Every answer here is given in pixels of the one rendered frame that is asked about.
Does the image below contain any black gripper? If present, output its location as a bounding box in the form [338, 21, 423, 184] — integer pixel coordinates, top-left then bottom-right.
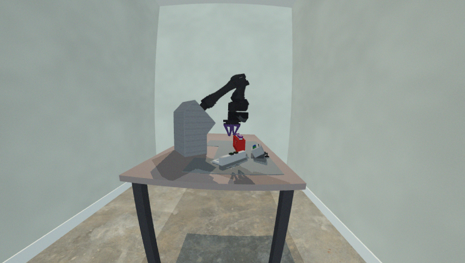
[223, 111, 241, 136]

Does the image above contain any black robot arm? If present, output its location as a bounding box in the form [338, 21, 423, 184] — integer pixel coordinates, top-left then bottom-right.
[200, 73, 249, 123]

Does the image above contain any grey flat mat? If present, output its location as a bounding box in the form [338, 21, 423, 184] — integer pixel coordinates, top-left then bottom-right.
[182, 140, 284, 175]

